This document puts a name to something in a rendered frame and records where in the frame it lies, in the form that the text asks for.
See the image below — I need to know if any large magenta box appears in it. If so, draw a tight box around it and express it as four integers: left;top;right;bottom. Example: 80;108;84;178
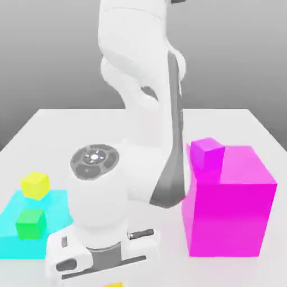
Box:
181;143;278;258

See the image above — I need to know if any small yellow cube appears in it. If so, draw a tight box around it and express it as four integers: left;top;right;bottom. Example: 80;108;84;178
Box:
20;171;51;201

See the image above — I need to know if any large cyan box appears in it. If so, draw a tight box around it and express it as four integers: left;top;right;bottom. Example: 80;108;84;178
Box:
0;189;73;260

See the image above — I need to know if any small green cube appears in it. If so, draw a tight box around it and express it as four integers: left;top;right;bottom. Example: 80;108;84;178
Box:
15;209;47;240

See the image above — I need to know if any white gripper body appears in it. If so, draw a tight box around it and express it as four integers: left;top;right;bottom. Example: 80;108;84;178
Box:
48;233;163;287

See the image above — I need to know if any small magenta cube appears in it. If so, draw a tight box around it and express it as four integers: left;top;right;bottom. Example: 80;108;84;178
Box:
189;137;225;174

